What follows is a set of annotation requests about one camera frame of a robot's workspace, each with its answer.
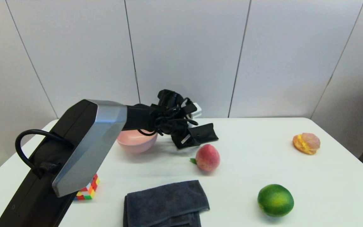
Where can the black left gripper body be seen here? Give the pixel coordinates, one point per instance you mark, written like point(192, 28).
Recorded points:
point(178, 134)

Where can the black glasses case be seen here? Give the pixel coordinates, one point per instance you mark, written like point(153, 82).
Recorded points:
point(205, 134)

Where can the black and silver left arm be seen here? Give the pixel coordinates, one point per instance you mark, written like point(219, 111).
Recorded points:
point(83, 142)

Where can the pink peach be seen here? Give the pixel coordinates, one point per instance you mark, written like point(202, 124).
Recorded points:
point(207, 157)

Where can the pink bowl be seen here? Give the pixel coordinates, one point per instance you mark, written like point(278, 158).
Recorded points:
point(135, 143)

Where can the dark grey folded towel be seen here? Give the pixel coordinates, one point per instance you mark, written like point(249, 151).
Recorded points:
point(165, 201)

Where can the multicoloured puzzle cube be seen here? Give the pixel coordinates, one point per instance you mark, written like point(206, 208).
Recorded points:
point(90, 189)

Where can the green lime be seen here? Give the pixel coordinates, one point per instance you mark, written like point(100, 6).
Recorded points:
point(275, 200)

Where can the cream puff pastry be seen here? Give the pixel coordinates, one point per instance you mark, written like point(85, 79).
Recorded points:
point(306, 143)

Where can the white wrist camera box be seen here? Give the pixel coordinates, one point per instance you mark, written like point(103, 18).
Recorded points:
point(197, 111)

